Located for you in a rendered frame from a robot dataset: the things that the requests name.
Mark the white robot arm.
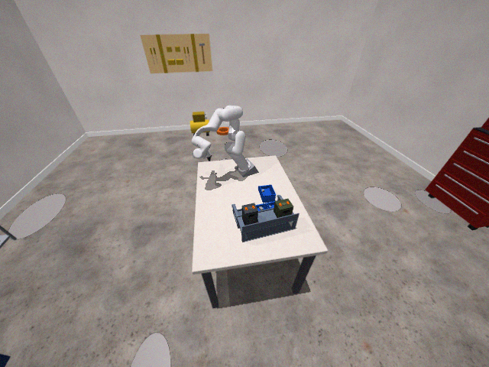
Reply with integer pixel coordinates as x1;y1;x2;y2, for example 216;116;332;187
192;106;251;172

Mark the grey shelf rack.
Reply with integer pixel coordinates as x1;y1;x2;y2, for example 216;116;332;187
232;204;299;242

